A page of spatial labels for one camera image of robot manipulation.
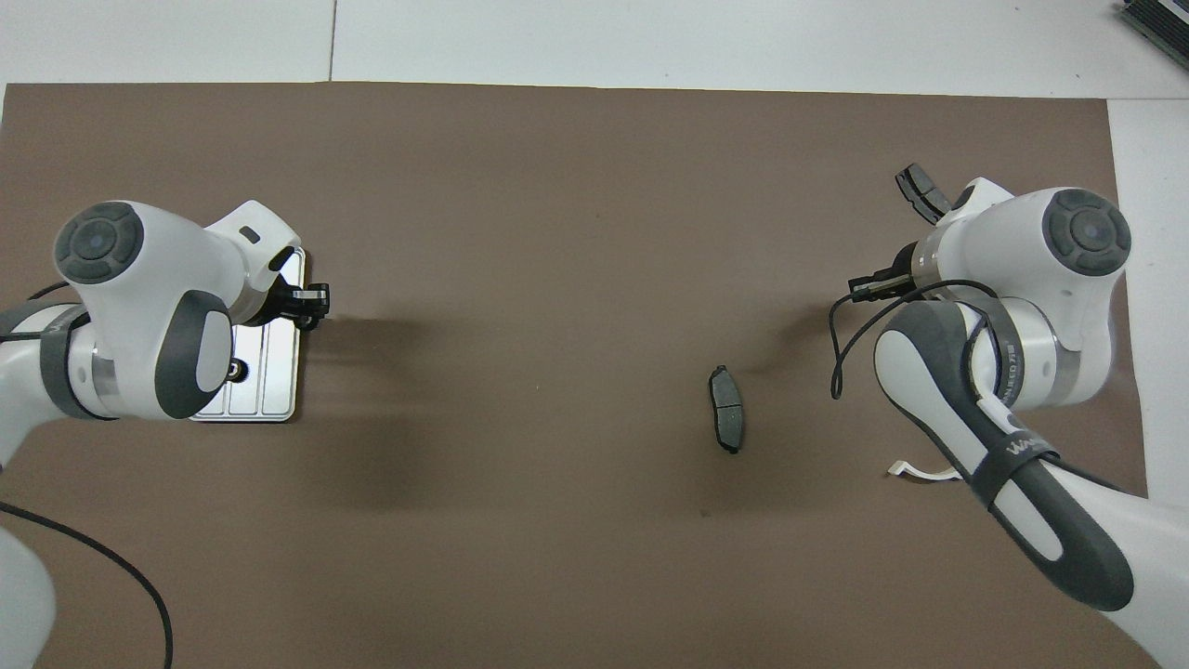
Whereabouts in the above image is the brown table mat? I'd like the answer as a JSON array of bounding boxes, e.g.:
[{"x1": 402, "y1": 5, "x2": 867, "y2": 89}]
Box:
[{"x1": 0, "y1": 82, "x2": 1169, "y2": 669}]

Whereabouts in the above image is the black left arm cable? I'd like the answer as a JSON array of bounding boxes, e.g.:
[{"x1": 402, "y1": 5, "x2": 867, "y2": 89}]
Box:
[{"x1": 0, "y1": 282, "x2": 176, "y2": 669}]

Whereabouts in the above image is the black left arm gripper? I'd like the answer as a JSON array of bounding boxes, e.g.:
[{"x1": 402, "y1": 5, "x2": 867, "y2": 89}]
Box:
[{"x1": 251, "y1": 279, "x2": 331, "y2": 326}]

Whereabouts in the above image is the white curved plastic clip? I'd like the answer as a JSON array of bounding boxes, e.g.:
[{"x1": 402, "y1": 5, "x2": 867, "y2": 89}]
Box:
[{"x1": 888, "y1": 459, "x2": 963, "y2": 482}]

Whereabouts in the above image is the dark ribbed device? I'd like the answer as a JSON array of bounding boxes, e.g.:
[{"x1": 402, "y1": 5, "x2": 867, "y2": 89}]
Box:
[{"x1": 1115, "y1": 0, "x2": 1189, "y2": 59}]

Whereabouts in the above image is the silver metal tray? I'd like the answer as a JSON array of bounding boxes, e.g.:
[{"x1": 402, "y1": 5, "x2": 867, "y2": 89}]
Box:
[{"x1": 190, "y1": 246, "x2": 307, "y2": 424}]

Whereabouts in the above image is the short split grey brake pad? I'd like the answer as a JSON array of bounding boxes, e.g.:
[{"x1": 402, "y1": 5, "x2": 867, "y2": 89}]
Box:
[{"x1": 895, "y1": 164, "x2": 952, "y2": 225}]

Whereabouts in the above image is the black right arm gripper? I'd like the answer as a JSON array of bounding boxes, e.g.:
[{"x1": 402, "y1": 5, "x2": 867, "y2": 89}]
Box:
[{"x1": 850, "y1": 243, "x2": 921, "y2": 304}]

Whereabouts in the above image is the long grey brake pad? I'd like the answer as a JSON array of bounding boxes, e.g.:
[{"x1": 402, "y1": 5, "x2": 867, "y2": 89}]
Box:
[{"x1": 709, "y1": 364, "x2": 746, "y2": 454}]

